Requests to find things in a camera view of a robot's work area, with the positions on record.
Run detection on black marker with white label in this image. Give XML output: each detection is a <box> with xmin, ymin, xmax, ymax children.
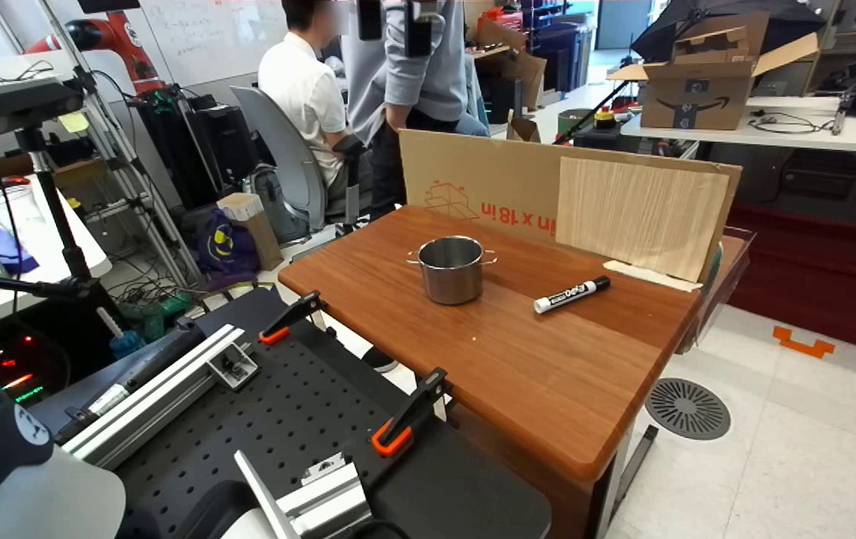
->
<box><xmin>530</xmin><ymin>274</ymin><xmax>612</xmax><ymax>321</ymax></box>

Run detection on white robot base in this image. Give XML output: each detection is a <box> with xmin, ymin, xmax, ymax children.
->
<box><xmin>0</xmin><ymin>352</ymin><xmax>129</xmax><ymax>539</ymax></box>

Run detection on silver metal pot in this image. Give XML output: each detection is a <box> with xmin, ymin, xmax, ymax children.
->
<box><xmin>403</xmin><ymin>232</ymin><xmax>498</xmax><ymax>309</ymax></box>

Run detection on printed cardboard sheet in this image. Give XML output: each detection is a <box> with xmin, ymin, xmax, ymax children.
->
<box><xmin>394</xmin><ymin>129</ymin><xmax>745</xmax><ymax>249</ymax></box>

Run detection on black orange bar clamp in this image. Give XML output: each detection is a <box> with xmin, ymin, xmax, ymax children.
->
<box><xmin>367</xmin><ymin>367</ymin><xmax>452</xmax><ymax>460</ymax></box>
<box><xmin>258</xmin><ymin>291</ymin><xmax>326</xmax><ymax>351</ymax></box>

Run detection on grey office chair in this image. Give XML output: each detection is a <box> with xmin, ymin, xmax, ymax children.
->
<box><xmin>229</xmin><ymin>83</ymin><xmax>377</xmax><ymax>240</ymax></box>

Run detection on small tan cardboard box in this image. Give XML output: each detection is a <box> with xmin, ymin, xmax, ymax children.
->
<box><xmin>216</xmin><ymin>189</ymin><xmax>287</xmax><ymax>273</ymax></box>

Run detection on standing person in grey shirt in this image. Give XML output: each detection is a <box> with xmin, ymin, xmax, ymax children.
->
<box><xmin>337</xmin><ymin>0</ymin><xmax>494</xmax><ymax>217</ymax></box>

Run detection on black perforated breadboard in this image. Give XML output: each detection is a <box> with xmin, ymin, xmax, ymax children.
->
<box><xmin>109</xmin><ymin>288</ymin><xmax>557</xmax><ymax>539</ymax></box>

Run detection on dark blue bag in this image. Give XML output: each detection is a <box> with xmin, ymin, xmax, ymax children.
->
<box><xmin>184</xmin><ymin>204</ymin><xmax>267</xmax><ymax>280</ymax></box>

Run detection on light wood grain panel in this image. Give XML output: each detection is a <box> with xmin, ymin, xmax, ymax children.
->
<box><xmin>554</xmin><ymin>148</ymin><xmax>736</xmax><ymax>285</ymax></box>

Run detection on seated person in white shirt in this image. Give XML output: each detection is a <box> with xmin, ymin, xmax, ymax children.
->
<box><xmin>255</xmin><ymin>0</ymin><xmax>353</xmax><ymax>189</ymax></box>

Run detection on black computer tower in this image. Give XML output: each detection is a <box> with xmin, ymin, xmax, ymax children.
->
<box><xmin>138</xmin><ymin>87</ymin><xmax>262</xmax><ymax>211</ymax></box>

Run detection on black metal bar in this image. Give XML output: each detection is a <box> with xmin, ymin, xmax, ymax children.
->
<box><xmin>611</xmin><ymin>421</ymin><xmax>660</xmax><ymax>521</ymax></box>

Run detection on brown wooden side board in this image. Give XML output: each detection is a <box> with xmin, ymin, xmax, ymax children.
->
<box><xmin>680</xmin><ymin>225</ymin><xmax>756</xmax><ymax>352</ymax></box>

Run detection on open brown cardboard box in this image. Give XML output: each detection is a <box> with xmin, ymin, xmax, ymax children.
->
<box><xmin>603</xmin><ymin>8</ymin><xmax>822</xmax><ymax>132</ymax></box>

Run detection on white desk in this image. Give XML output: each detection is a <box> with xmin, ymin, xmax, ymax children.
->
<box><xmin>618</xmin><ymin>92</ymin><xmax>856</xmax><ymax>157</ymax></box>

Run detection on dark red cabinet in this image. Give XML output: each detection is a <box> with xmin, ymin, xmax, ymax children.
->
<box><xmin>723</xmin><ymin>192</ymin><xmax>856</xmax><ymax>358</ymax></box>

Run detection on white side table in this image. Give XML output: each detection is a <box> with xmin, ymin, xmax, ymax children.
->
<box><xmin>0</xmin><ymin>172</ymin><xmax>112</xmax><ymax>340</ymax></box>

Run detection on black control box red lights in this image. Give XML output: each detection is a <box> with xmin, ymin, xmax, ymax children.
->
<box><xmin>0</xmin><ymin>324</ymin><xmax>78</xmax><ymax>406</ymax></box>

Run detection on blue plastic object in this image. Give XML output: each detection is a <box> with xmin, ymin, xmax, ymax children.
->
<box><xmin>0</xmin><ymin>216</ymin><xmax>41</xmax><ymax>279</ymax></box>

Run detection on short aluminium profile bracket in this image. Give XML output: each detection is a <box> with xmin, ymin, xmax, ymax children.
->
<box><xmin>229</xmin><ymin>445</ymin><xmax>377</xmax><ymax>539</ymax></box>

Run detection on long aluminium profile rail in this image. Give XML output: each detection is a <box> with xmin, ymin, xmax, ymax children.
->
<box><xmin>57</xmin><ymin>324</ymin><xmax>259</xmax><ymax>473</ymax></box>

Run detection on black tripod with camera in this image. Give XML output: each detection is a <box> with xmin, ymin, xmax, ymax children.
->
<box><xmin>0</xmin><ymin>71</ymin><xmax>124</xmax><ymax>331</ymax></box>

